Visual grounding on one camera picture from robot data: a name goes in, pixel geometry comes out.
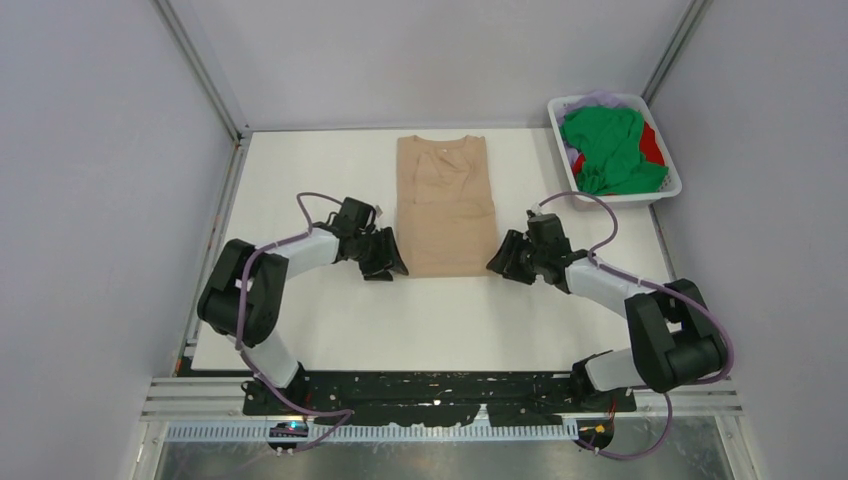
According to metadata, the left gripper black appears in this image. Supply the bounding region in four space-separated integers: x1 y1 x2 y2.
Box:
353 228 407 282

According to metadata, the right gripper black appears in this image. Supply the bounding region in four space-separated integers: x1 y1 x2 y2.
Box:
486 229 546 286

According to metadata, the beige t shirt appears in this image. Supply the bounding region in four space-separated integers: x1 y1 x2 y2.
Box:
395 135 499 278

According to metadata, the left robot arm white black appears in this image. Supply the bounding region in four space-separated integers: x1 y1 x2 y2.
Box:
196 197 409 415

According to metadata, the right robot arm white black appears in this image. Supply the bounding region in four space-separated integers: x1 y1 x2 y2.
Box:
486 213 730 411

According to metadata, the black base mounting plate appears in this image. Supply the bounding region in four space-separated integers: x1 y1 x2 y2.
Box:
241 370 636 427

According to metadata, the white plastic basket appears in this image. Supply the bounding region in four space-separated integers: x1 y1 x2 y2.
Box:
547 93 683 209

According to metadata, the green t shirt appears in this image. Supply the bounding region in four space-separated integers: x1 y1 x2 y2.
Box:
560 106 668 196

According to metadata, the red t shirt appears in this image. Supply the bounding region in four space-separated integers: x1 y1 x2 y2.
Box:
565 122 667 176

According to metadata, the lavender t shirt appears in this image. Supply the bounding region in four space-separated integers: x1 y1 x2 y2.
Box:
556 90 627 166

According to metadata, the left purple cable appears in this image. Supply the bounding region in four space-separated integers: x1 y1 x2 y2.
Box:
235 192 356 453

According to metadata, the white slotted cable duct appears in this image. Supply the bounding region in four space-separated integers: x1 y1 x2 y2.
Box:
165 420 579 443

